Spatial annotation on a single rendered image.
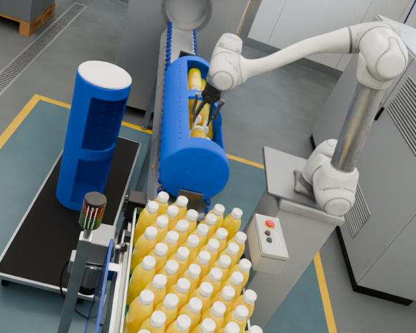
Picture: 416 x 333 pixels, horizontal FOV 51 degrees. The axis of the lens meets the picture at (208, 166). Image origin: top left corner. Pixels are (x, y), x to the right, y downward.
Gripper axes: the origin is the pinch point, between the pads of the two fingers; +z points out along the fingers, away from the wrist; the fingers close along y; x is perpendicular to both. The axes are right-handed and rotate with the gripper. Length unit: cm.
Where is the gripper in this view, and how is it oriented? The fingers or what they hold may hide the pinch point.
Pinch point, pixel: (199, 123)
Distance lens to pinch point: 190.3
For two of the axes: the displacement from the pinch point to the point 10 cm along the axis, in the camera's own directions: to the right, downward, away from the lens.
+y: -9.5, -2.3, -2.3
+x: 0.5, 6.0, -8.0
